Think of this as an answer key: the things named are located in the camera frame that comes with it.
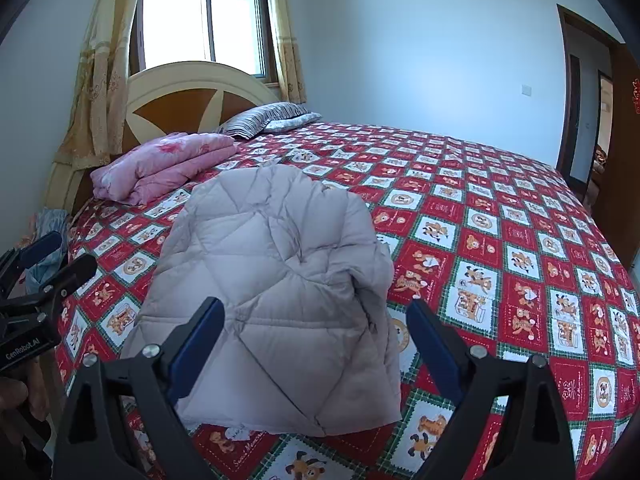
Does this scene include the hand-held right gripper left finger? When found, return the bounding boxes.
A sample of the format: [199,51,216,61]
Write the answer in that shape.
[52,296,226,480]

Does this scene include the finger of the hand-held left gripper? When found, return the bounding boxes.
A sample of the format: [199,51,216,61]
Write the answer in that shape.
[0,231,63,286]
[0,254,98,328]

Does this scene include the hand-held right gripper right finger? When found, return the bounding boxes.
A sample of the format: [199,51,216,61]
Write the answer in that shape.
[406,300,576,480]

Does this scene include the light grey puffer jacket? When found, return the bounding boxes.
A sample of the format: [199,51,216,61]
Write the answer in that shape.
[120,164,403,436]

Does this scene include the person's left hand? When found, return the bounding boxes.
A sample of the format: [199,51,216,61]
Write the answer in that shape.
[0,377,31,423]

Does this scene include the light blue cloth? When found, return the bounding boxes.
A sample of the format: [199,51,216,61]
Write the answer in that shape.
[22,207,71,293]

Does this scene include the red checked printed bedspread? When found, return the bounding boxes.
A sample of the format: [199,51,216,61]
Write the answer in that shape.
[55,120,640,480]

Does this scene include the folded pink quilt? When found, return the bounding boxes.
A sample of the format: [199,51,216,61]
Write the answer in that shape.
[90,131,238,206]

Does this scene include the cream and brown headboard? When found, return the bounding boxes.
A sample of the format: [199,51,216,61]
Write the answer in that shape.
[45,61,281,216]

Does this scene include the striped pillow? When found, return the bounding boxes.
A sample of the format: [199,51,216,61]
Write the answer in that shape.
[217,102,313,140]

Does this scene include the grey dotted pillow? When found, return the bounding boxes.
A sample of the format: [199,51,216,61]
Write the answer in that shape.
[260,112,323,135]

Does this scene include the window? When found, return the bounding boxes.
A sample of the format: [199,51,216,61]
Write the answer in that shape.
[129,0,278,86]

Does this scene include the brown wooden door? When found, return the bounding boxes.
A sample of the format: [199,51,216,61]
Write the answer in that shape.
[580,40,640,271]

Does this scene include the dark hallway door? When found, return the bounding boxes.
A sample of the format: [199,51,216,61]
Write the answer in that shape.
[567,52,582,171]

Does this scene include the brown door frame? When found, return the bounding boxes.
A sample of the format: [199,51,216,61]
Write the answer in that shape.
[556,4,626,181]

